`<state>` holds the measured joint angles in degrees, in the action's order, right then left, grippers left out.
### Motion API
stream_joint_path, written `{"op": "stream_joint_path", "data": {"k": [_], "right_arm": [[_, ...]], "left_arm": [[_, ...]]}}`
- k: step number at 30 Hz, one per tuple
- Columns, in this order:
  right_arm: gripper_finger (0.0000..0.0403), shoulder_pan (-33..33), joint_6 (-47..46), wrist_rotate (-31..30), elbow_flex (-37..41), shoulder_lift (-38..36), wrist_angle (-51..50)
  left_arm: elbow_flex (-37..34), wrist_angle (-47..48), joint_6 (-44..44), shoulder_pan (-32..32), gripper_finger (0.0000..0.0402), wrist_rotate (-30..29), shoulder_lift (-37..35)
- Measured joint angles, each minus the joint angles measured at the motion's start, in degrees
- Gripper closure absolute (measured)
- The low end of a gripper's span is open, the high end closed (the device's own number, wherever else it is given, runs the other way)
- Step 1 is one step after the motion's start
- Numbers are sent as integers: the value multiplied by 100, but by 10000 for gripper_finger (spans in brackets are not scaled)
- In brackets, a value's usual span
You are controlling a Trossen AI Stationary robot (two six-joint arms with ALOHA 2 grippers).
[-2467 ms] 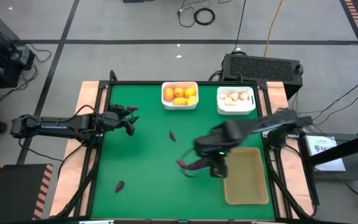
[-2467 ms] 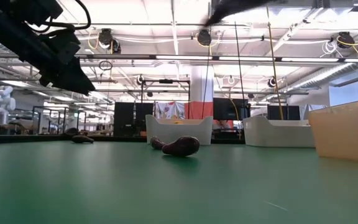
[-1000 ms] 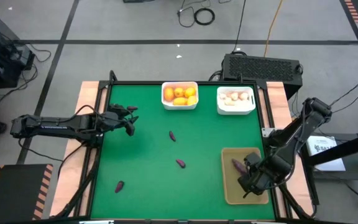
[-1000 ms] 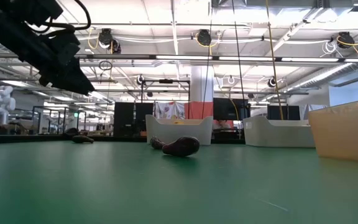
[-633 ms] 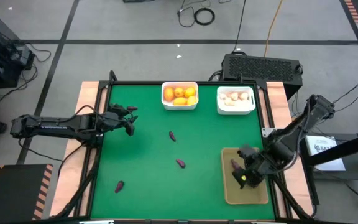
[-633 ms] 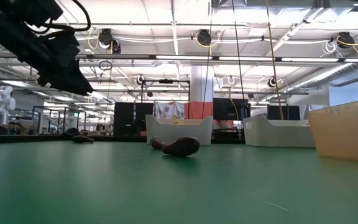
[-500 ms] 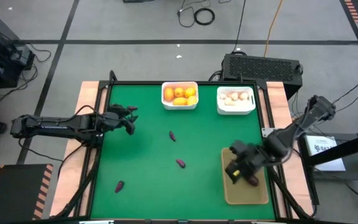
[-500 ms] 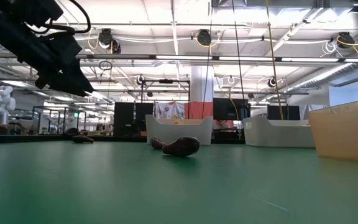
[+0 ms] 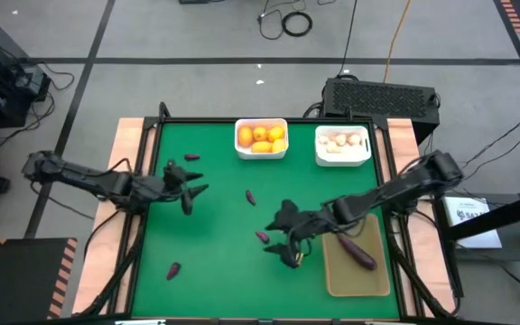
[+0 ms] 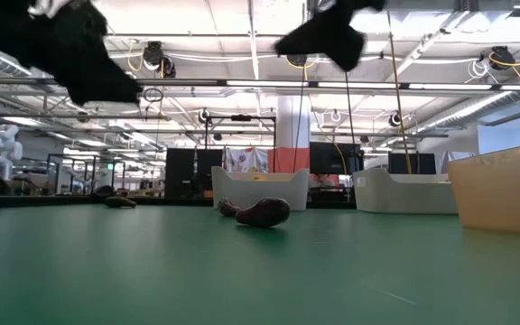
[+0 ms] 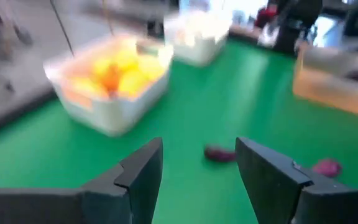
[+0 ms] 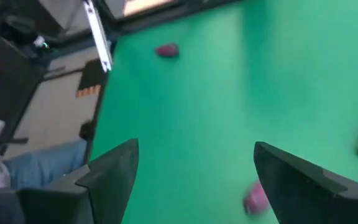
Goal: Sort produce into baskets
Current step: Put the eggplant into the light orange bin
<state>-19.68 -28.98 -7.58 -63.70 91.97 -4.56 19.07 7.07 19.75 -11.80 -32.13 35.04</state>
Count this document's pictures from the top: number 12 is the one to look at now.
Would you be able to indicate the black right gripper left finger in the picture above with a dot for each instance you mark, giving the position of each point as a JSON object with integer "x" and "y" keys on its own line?
{"x": 113, "y": 186}

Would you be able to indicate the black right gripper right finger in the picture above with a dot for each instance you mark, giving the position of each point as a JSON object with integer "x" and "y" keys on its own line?
{"x": 297, "y": 193}

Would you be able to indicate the black orange floor marker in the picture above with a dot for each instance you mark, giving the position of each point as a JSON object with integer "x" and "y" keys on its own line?
{"x": 92, "y": 76}

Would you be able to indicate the pink object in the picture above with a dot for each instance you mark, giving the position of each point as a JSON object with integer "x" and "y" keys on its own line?
{"x": 255, "y": 199}

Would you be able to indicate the person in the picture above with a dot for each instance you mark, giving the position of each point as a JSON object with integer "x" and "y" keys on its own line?
{"x": 42, "y": 165}

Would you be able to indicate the aluminium frame bar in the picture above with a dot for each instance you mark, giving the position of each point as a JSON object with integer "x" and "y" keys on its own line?
{"x": 99, "y": 34}

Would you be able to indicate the small dark brown object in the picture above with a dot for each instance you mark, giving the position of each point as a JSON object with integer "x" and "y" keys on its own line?
{"x": 166, "y": 50}

